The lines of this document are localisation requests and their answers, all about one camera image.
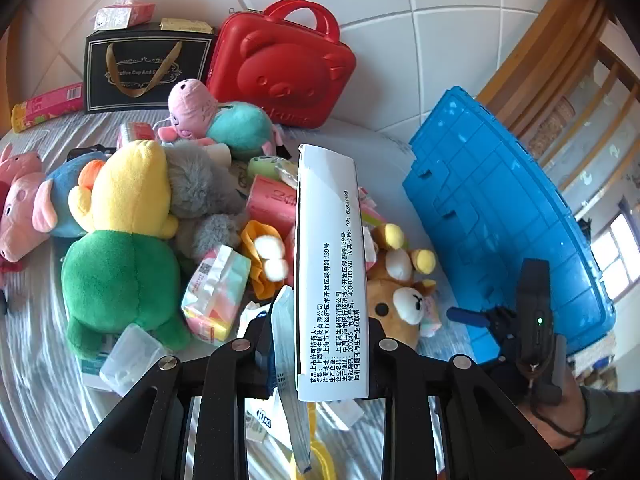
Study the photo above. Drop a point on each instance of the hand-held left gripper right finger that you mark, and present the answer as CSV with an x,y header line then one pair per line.
x,y
377,362

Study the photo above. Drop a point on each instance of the white printed carton box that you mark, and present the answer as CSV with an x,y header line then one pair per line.
x,y
330,260

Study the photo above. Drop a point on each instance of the grey striped bed sheet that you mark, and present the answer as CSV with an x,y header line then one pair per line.
x,y
30,360

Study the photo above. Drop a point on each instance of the brown white bear plush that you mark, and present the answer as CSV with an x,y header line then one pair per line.
x,y
405,310

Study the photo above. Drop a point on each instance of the black gift bag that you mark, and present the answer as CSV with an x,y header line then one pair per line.
x,y
100,92

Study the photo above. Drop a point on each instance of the window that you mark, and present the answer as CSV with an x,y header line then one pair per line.
x,y
622,255

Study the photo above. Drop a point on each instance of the person's right hand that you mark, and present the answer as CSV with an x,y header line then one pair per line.
x,y
565,417

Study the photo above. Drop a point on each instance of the yellow plastic item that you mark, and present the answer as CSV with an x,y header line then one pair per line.
x,y
320,462

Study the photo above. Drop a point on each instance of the wooden slat partition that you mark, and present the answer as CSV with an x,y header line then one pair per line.
x,y
617,67

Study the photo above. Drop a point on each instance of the clear plastic container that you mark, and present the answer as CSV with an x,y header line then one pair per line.
x,y
135,360

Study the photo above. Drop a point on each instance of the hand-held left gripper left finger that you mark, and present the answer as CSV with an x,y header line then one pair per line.
x,y
264,367

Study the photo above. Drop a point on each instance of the pink pig plush teal body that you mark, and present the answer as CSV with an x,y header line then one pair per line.
x,y
235,127

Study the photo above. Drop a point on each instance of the pink yellow long box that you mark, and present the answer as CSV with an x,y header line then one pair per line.
x,y
47,106

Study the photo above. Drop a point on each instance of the thin grey packet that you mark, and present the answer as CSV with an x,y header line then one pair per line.
x,y
287,360

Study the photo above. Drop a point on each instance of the small pink tissue pack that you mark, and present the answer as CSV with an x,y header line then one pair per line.
x,y
135,134

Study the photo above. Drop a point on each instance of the person's right forearm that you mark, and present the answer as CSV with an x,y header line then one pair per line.
x,y
612,412

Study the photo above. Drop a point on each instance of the blue plastic crate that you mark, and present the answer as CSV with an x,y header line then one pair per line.
x,y
490,185

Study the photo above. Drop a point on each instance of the white teal small box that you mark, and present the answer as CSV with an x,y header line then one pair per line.
x,y
92,367

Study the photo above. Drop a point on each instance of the small green packet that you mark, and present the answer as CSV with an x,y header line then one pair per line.
x,y
262,166

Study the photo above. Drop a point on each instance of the orange plush white balls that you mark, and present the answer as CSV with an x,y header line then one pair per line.
x,y
265,252

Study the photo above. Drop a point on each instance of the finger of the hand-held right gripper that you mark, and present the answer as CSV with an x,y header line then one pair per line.
x,y
465,315

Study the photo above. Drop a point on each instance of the pink pig plush blue body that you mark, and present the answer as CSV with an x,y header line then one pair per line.
x,y
22,212

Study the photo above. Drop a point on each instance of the grey fluffy plush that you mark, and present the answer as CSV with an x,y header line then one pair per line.
x,y
200,185

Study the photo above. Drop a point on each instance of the white blue packet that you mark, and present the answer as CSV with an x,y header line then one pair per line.
x,y
260,422

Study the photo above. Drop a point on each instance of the small pink pig plush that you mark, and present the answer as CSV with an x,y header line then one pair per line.
x,y
17,162

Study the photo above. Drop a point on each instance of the red bear suitcase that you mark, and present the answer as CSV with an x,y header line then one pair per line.
x,y
280,70

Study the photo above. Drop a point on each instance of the wooden pillars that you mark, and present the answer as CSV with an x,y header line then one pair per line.
x,y
545,35

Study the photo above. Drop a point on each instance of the pink tissue box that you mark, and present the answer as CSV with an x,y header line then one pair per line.
x,y
125,14

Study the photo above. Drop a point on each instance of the yellow green dinosaur plush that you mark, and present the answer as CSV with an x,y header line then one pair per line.
x,y
122,270

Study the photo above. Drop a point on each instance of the pastel tissue pack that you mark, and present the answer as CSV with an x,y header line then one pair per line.
x,y
215,292

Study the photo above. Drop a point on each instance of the yellow flat packet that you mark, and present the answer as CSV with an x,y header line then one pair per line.
x,y
186,25

